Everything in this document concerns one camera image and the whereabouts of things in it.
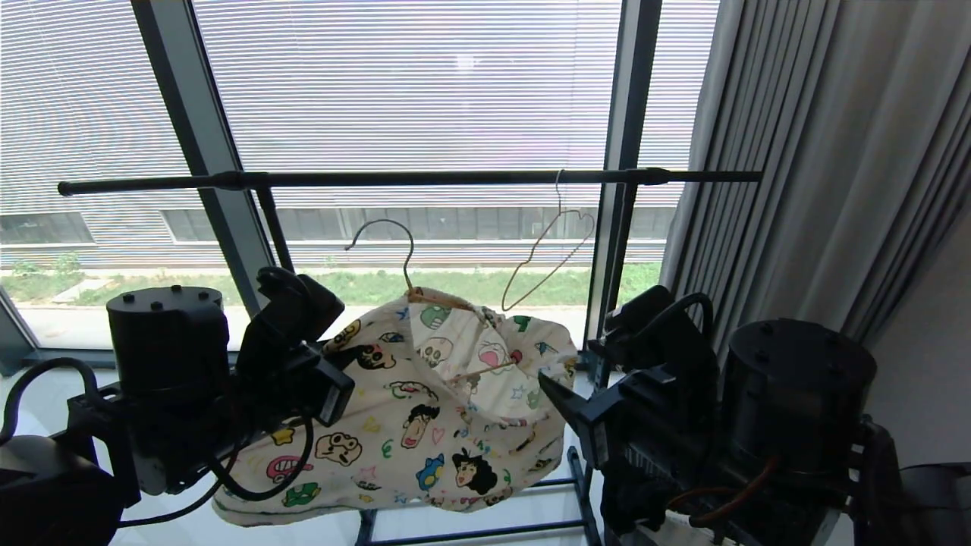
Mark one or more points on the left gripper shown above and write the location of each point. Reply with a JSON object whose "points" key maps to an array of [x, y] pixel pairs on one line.
{"points": [[227, 432]]}

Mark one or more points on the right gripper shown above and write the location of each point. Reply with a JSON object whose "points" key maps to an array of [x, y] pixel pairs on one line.
{"points": [[660, 425]]}

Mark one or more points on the cream printed garment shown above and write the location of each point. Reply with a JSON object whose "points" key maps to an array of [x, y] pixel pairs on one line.
{"points": [[394, 402]]}

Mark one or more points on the pink clothes hanger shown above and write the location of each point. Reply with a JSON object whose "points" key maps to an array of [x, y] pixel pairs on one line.
{"points": [[542, 241], [410, 262]]}

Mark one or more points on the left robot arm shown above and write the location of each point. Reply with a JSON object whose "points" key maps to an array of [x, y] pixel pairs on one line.
{"points": [[167, 341]]}

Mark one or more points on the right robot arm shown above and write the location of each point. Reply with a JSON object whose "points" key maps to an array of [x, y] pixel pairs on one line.
{"points": [[796, 394]]}

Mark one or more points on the black clothes rack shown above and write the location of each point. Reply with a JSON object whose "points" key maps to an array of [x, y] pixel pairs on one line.
{"points": [[417, 179]]}

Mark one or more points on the beige curtain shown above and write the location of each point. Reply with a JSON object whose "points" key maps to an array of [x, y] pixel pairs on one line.
{"points": [[819, 167]]}

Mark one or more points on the window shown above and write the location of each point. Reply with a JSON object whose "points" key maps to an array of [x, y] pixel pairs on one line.
{"points": [[417, 91]]}

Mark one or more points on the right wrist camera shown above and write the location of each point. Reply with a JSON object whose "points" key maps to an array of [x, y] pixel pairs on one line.
{"points": [[645, 326]]}

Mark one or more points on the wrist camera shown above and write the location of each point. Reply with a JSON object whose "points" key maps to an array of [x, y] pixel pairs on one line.
{"points": [[645, 326], [292, 311]]}

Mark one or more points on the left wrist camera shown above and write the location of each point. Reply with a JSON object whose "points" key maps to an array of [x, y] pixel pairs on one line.
{"points": [[292, 311]]}

